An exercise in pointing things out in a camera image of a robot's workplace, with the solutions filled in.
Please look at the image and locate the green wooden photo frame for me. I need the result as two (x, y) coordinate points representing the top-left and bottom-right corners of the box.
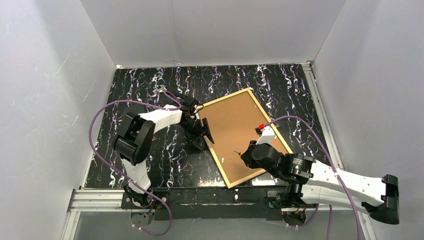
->
(199, 88), (271, 189)

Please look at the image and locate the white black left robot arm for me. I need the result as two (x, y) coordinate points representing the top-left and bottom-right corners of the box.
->
(113, 94), (214, 207)

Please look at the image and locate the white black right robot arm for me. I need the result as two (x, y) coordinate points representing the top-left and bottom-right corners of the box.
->
(240, 140), (400, 225)

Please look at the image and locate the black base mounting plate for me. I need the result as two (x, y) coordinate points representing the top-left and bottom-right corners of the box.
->
(120, 185), (319, 222)

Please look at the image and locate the black small tool on table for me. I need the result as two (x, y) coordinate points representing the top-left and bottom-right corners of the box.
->
(154, 84), (186, 100)

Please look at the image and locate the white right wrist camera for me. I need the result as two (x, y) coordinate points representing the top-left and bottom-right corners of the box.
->
(255, 124), (275, 145)

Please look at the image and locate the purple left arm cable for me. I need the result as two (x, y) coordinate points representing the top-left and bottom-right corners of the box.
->
(88, 91), (173, 238)

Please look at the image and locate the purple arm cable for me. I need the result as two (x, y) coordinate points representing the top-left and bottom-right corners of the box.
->
(264, 115), (362, 240)
(88, 91), (173, 238)

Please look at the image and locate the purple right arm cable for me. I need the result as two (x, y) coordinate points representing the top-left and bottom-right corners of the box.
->
(264, 115), (362, 240)

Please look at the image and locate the aluminium rail right side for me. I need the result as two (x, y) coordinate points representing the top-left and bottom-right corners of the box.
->
(300, 62), (344, 170)

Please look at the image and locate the aluminium rail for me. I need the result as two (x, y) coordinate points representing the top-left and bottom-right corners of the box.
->
(61, 188), (377, 240)
(300, 62), (344, 170)

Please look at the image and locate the aluminium rail front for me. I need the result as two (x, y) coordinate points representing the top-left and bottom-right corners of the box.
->
(61, 188), (377, 240)

